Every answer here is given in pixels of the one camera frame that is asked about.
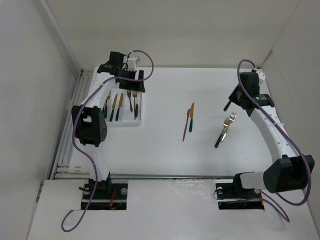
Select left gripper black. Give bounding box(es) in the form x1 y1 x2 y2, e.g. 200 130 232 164
118 68 145 93

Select gold spoon green handle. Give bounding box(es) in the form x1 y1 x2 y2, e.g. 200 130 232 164
102 92 111 119

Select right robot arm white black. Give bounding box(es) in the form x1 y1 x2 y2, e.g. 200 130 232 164
228 70 315 197

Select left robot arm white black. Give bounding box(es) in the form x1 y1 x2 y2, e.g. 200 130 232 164
71 50 146 199

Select white divided utensil tray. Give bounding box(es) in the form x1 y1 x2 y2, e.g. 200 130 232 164
104 88 143 127

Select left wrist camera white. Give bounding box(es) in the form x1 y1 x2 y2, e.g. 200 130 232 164
126 56 140 72

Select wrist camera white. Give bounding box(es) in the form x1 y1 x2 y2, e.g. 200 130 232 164
256 71 266 86
126 56 140 72

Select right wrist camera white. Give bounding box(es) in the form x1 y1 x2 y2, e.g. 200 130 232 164
256 71 266 86

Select gold knife green handle short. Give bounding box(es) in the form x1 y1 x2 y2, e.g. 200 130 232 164
188 102 195 133

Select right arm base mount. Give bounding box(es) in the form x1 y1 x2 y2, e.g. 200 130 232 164
213 173 265 210

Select aluminium rail frame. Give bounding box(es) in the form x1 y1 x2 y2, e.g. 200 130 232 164
49 68 94 180

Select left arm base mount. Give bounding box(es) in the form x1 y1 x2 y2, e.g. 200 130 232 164
79 175 129 211

